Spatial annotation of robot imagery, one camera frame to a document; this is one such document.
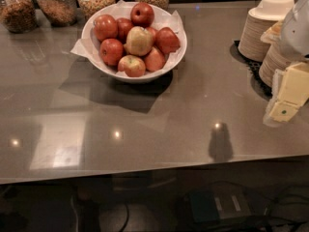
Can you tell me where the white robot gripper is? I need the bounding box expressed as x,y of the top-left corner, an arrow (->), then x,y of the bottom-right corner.
263,0 -> 309,128

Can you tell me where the yellow-green apple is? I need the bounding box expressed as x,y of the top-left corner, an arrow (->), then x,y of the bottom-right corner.
126,26 -> 154,56

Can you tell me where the red apple right side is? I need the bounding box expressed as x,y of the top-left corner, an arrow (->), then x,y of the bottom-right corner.
155,27 -> 181,54

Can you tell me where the red apple lower right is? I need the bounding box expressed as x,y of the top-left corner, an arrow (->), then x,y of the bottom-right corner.
143,46 -> 166,73

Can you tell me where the white ceramic bowl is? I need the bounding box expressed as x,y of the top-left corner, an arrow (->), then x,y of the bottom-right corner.
79,0 -> 187,83

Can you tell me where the small red apple behind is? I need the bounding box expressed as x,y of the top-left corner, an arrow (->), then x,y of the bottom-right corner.
146,26 -> 157,42

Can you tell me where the red-yellow apple at front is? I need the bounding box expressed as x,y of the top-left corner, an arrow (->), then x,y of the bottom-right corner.
118,55 -> 146,77

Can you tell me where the red apple at top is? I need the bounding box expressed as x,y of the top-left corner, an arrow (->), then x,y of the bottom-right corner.
130,2 -> 155,27

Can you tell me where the dark red apple behind centre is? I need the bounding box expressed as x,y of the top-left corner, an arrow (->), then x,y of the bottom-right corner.
117,17 -> 133,43

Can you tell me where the red apple lower left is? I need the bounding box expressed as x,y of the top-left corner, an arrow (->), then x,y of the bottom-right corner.
99,39 -> 124,66

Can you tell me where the red apple upper left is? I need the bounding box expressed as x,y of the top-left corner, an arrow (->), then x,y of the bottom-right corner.
94,14 -> 118,42

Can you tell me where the white paper bowl liner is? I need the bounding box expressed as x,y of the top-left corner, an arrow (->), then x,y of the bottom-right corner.
71,0 -> 187,74

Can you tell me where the black rubber mat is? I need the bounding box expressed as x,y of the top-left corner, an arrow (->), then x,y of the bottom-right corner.
234,40 -> 272,101

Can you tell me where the front stack of paper bowls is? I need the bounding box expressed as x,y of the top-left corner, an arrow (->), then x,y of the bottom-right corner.
259,21 -> 292,87

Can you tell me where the stack of paper bowls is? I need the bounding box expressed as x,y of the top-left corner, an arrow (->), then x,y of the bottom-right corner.
259,21 -> 292,87
238,0 -> 295,62

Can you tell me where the rear stack of paper bowls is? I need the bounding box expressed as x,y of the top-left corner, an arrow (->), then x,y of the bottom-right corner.
238,0 -> 295,62

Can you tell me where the dark box under table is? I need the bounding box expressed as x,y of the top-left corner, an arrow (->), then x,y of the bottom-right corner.
188,186 -> 252,224

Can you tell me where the glass jar brown cereal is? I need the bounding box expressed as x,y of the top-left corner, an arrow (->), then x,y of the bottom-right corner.
37,0 -> 77,27

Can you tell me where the glass jar far left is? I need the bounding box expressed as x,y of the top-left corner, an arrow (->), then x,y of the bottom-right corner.
0,0 -> 37,33

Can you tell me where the black cable on floor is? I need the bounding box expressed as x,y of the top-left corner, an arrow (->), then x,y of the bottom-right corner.
117,201 -> 130,232

